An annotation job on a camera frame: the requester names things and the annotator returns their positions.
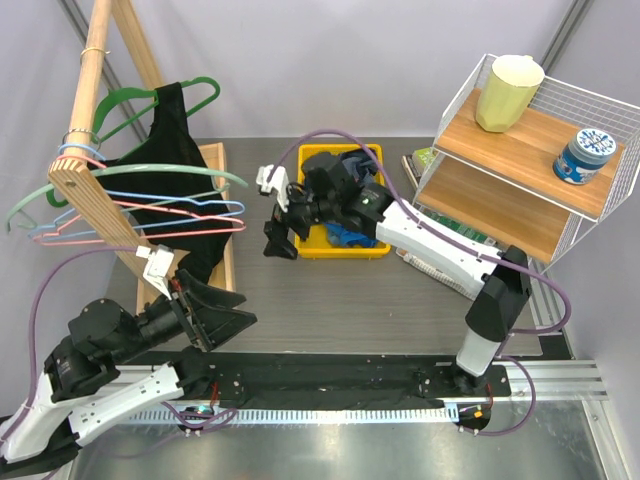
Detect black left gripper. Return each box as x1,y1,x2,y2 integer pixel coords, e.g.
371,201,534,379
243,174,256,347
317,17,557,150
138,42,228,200
113,266,260,362

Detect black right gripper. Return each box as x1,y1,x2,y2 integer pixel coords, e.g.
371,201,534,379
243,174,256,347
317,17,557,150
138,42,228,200
264,182,338,261

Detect mint green hanger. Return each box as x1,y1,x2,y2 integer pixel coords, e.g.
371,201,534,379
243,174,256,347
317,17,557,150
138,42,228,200
4,164,248,233

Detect dark navy tank top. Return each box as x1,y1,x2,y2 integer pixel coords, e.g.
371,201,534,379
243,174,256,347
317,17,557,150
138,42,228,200
302,149,378,202

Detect black tank top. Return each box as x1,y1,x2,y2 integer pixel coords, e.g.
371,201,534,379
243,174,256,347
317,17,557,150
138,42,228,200
98,77,236,283

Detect light blue wire hanger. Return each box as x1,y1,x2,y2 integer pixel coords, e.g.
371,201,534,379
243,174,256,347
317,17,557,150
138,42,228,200
28,142,245,239

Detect dark green hanger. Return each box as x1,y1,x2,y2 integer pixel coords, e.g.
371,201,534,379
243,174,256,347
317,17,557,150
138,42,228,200
45,75,222,207

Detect pink wire hanger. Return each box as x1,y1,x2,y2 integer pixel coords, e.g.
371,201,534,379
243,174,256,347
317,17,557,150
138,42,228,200
107,178,246,240

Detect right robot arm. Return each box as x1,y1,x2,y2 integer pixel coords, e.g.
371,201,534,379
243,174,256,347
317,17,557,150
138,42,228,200
256,152,531,395

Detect yellow plastic tray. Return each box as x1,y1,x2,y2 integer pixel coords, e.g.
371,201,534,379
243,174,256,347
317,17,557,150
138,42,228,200
294,143,391,260

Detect green box on shelf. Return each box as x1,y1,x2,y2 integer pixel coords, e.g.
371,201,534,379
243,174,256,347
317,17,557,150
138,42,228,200
401,147,439,192

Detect wooden clothes rack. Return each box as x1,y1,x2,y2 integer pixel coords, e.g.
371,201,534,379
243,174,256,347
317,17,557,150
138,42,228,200
47,0,237,314

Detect pale green mug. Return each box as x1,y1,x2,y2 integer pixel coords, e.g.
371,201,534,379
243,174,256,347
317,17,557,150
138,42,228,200
475,54,545,133

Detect blue lidded jar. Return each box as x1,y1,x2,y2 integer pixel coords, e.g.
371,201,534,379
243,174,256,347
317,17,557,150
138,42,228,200
552,128,618,185

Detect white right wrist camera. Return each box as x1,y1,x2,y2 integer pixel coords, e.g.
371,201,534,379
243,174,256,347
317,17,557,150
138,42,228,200
256,164,289,212

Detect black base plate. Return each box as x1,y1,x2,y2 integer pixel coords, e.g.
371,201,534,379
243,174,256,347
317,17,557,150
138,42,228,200
203,353,511,411

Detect slotted metal rail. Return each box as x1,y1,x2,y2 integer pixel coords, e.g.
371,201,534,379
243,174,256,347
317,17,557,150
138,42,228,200
120,403,459,426

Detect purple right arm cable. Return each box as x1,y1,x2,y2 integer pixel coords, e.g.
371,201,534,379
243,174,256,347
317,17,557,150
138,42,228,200
272,129,574,437

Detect white wire wooden shelf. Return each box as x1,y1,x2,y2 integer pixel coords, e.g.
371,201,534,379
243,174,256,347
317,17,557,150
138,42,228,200
413,54,639,267

